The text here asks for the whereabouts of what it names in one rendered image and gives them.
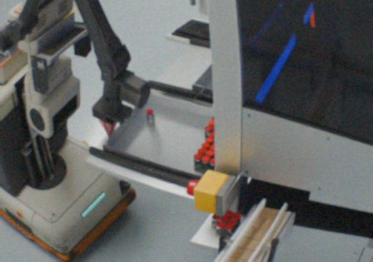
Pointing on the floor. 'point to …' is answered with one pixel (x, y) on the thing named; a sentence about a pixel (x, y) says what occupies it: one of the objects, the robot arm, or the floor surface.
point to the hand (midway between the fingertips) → (110, 133)
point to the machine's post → (226, 82)
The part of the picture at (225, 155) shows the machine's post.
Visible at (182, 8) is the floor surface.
